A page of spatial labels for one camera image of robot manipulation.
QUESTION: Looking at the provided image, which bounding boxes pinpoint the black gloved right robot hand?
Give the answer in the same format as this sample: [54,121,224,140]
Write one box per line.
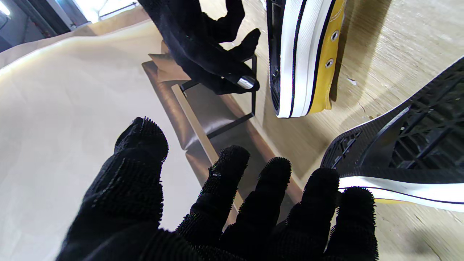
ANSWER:
[138,0,261,95]

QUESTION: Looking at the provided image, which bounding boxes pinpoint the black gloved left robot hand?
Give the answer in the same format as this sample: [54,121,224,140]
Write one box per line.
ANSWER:
[56,117,379,261]

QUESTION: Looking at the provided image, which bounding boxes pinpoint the yellow canvas sneaker white laces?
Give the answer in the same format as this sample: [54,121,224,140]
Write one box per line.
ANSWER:
[321,56,464,212]
[266,0,347,119]

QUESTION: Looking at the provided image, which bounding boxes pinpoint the brown leather cushion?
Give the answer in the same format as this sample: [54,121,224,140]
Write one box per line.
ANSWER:
[149,41,192,83]

